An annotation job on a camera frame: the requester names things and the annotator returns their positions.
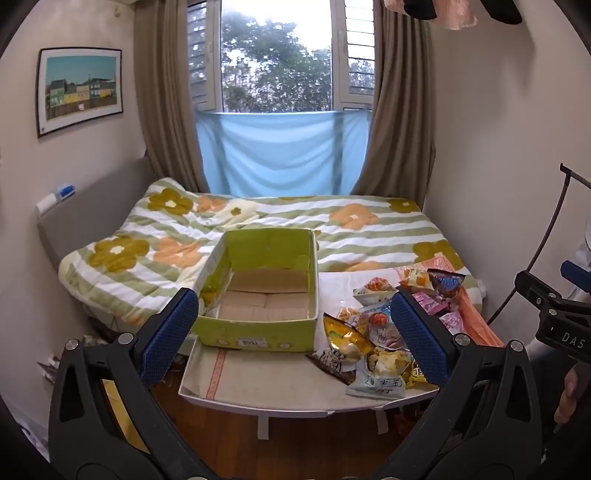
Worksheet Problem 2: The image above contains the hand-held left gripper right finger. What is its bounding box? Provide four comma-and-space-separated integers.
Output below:
369, 287, 542, 480

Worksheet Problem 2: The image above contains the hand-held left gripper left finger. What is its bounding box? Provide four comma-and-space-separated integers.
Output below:
48, 287, 209, 480

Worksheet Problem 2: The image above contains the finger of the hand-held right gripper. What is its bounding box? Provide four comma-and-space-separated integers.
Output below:
514, 270, 561, 319
560, 260, 591, 289

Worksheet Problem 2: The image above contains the pink striped snack packet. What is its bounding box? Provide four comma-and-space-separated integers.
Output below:
411, 290, 457, 317

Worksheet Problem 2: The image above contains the orange white fries packet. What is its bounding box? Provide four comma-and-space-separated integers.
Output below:
353, 275, 399, 306

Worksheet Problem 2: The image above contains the green cardboard box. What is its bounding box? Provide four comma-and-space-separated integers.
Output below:
190, 228, 320, 353

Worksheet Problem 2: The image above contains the person's right hand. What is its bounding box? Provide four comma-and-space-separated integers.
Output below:
553, 364, 581, 425

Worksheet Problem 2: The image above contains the small yellow snack packet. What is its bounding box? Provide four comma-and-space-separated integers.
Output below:
405, 356, 428, 387

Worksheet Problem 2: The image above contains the white red print snack packet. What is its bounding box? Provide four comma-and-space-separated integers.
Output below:
364, 302, 408, 352

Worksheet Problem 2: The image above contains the white yellow chips packet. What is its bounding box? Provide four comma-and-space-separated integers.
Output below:
345, 347, 413, 401

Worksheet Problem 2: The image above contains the cream cake snack packet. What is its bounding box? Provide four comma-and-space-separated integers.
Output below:
398, 267, 438, 292

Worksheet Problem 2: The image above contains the brown chocolate sponge packet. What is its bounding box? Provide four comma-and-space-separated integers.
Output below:
427, 268, 468, 299

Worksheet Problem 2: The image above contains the clear waffle snack packet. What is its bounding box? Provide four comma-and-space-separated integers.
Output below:
336, 306, 371, 337

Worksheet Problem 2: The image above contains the yellow brown chips packet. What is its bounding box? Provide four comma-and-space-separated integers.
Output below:
306, 312, 378, 387

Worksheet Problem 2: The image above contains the white folding table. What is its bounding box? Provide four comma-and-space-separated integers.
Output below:
178, 336, 440, 440

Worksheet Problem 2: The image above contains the grey bed headboard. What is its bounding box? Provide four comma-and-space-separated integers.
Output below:
37, 158, 158, 274

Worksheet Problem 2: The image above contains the floral striped blanket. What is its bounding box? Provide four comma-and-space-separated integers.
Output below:
58, 176, 476, 324

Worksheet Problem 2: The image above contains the white blue tube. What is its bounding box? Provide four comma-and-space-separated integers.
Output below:
37, 183, 77, 216

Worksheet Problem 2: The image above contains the light blue cloth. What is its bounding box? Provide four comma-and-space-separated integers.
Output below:
194, 109, 372, 198

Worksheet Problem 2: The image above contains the brown curtain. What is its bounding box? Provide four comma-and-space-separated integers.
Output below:
349, 0, 437, 210
134, 0, 212, 193

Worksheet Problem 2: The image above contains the framed houses picture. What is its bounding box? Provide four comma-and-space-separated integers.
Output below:
36, 47, 124, 138

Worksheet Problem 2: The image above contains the black hanging garment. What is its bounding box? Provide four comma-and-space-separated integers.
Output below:
479, 0, 523, 25
401, 0, 439, 21

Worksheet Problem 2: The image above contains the pink hanging garment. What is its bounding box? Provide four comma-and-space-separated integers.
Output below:
382, 0, 477, 31

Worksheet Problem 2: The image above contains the window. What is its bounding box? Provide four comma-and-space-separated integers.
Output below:
185, 0, 384, 114

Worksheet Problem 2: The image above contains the black cable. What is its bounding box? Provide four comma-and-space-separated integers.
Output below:
487, 163, 591, 325

